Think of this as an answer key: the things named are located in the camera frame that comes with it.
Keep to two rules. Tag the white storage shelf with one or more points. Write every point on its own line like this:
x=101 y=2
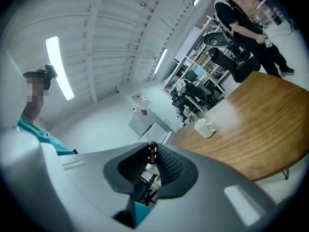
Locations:
x=195 y=74

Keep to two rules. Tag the silver cabinet with red sticker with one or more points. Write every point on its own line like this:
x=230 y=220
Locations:
x=142 y=122

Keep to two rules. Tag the person's head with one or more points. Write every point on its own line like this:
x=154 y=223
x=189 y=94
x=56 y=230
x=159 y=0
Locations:
x=36 y=93

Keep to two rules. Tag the white wall poster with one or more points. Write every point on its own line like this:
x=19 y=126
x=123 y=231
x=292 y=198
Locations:
x=140 y=98

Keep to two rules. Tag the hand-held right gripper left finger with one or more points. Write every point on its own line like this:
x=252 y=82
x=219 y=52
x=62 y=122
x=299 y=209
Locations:
x=89 y=187

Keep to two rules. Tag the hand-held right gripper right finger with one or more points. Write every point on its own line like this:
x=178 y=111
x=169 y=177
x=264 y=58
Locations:
x=205 y=202

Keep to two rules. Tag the black office chair with cloth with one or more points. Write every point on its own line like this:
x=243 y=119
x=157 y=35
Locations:
x=193 y=94

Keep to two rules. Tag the white mug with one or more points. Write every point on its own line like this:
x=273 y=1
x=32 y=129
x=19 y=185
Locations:
x=204 y=129

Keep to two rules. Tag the white microwave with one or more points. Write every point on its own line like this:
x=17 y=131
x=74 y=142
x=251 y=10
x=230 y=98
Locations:
x=157 y=134

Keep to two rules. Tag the person's teal shirt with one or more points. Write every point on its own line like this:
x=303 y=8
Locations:
x=46 y=139

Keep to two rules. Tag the black mesh office chair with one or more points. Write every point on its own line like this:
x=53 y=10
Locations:
x=231 y=59

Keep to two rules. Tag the black head-mounted camera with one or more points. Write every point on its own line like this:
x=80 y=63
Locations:
x=51 y=70

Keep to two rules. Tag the blue computer monitor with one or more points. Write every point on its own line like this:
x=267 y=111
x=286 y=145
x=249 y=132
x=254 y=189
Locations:
x=199 y=70

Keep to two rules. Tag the wooden table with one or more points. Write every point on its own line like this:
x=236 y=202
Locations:
x=260 y=129

